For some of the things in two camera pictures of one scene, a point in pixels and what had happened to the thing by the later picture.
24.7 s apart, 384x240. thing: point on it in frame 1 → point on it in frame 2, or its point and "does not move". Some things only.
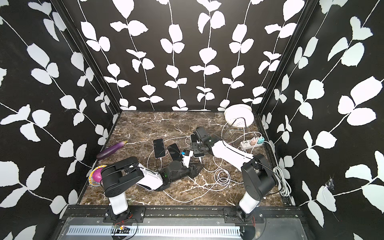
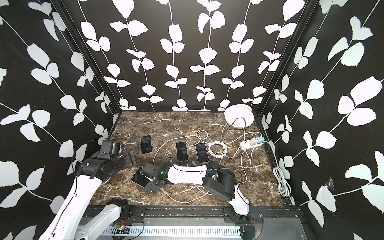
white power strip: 246,144 does not move
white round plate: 239,112 does not move
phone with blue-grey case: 159,149 → 146,144
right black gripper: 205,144 → 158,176
